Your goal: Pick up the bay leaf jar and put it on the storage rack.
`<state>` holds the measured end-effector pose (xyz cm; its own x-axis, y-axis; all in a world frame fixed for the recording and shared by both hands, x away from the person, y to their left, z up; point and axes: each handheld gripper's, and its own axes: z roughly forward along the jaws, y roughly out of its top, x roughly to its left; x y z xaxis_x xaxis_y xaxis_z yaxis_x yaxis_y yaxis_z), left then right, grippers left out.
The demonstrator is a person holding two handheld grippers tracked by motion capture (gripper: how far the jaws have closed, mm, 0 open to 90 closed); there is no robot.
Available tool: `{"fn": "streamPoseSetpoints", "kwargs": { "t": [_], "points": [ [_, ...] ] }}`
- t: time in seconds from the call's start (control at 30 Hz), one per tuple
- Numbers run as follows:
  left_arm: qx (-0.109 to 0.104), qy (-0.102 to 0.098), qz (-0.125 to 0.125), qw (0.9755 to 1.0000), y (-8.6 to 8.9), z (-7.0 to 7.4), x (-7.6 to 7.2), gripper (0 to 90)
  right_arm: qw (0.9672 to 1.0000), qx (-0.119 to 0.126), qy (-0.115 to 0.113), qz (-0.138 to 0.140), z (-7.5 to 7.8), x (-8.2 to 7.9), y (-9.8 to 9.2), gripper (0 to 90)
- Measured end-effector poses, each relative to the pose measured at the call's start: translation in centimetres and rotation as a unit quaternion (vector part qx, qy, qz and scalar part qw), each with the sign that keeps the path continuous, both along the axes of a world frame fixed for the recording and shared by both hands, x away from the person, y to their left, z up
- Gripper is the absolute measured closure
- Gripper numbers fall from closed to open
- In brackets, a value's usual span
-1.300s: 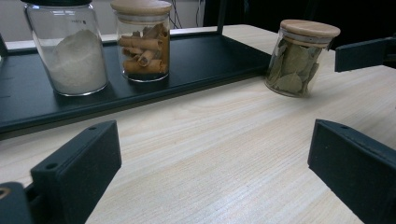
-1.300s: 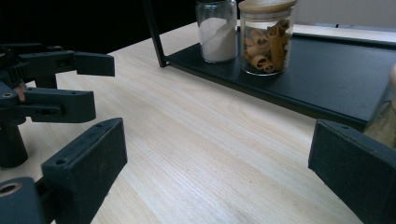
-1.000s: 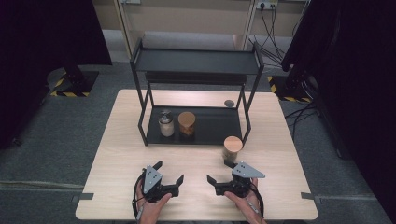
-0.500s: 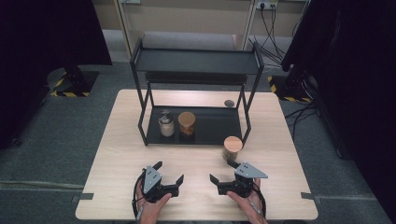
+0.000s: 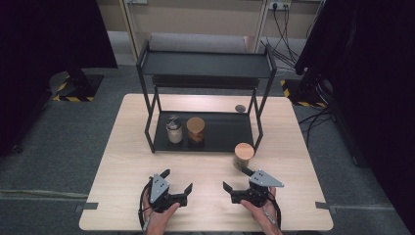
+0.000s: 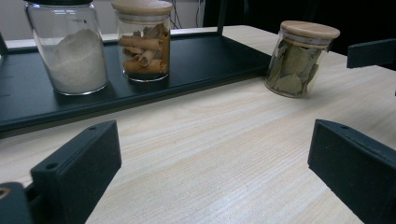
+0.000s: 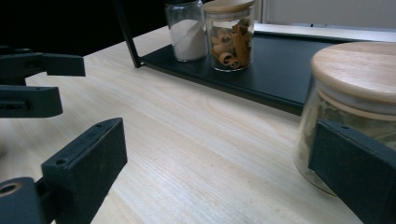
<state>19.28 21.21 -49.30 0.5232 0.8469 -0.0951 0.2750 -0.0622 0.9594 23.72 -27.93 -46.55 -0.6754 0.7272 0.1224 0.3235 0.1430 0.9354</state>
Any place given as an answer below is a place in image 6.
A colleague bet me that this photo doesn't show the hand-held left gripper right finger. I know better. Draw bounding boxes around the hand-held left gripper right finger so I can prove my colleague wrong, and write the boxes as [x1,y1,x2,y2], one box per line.
[306,119,396,224]

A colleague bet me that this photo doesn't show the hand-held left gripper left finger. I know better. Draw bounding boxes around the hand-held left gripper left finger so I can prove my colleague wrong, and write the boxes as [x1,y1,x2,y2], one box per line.
[30,120,122,224]

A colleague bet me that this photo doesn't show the wooden-lid glass jar bay leaves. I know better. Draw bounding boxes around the wooden-lid glass jar bay leaves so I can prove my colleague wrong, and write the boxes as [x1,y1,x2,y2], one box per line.
[264,20,341,99]

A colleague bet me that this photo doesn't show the metal-lid glass jar white powder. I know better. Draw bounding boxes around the metal-lid glass jar white powder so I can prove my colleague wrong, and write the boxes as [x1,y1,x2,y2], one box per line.
[24,0,109,96]

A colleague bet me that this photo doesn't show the wooden-lid glass jar cinnamon sticks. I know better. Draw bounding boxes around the wooden-lid glass jar cinnamon sticks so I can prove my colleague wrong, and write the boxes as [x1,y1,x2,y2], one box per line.
[111,0,174,83]

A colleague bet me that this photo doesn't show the black two-tier metal rack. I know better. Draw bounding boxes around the black two-tier metal rack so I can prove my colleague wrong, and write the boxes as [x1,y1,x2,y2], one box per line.
[0,0,272,140]

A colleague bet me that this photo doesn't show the black curtain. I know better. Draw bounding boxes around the black curtain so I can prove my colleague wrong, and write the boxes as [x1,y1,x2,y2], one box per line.
[202,0,396,59]

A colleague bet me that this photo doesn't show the black power cable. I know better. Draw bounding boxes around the black power cable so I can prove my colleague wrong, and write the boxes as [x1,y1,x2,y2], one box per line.
[172,0,185,30]
[193,0,205,28]

